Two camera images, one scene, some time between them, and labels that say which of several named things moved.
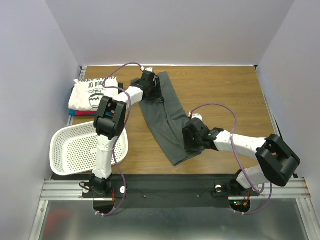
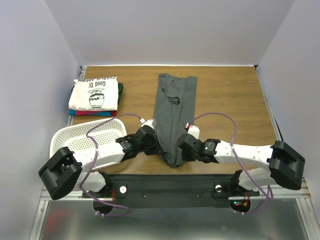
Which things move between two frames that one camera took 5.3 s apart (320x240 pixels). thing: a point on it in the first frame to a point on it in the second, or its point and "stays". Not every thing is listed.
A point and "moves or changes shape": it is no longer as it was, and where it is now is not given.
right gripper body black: [187, 137] to [185, 150]
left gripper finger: [158, 97] to [154, 151]
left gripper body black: [152, 87] to [151, 144]
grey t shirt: [166, 117] moves or changes shape
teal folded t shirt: [72, 112] stays
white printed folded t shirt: [86, 94] stays
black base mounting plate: [176, 191] stays
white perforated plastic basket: [72, 150] stays
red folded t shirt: [86, 113] stays
